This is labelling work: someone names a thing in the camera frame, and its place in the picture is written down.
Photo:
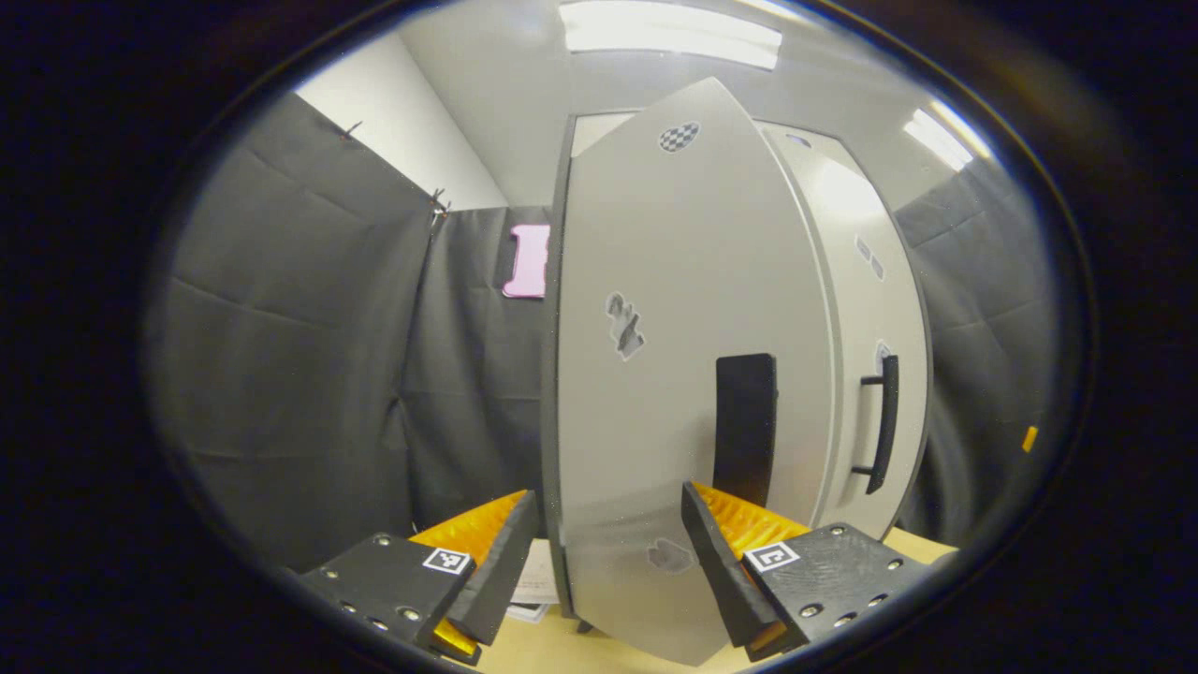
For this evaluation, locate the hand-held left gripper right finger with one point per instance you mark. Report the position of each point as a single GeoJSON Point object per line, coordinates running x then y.
{"type": "Point", "coordinates": [725, 571]}

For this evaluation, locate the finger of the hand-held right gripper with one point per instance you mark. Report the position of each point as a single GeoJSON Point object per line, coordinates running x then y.
{"type": "Point", "coordinates": [1029, 439]}

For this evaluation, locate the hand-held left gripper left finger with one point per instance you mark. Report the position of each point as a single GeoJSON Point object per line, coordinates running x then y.
{"type": "Point", "coordinates": [496, 571]}

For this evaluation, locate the grey shoe cabinet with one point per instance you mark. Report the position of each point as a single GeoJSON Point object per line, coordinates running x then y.
{"type": "Point", "coordinates": [552, 421]}

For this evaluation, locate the white paper stack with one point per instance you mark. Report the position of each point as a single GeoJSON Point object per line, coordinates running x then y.
{"type": "Point", "coordinates": [541, 580]}

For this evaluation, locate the black backdrop cloth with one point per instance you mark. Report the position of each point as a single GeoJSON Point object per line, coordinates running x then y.
{"type": "Point", "coordinates": [299, 356]}

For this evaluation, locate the small ceiling light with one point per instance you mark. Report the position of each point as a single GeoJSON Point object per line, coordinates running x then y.
{"type": "Point", "coordinates": [941, 140]}

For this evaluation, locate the long ceiling light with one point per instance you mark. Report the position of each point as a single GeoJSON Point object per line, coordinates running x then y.
{"type": "Point", "coordinates": [669, 33]}

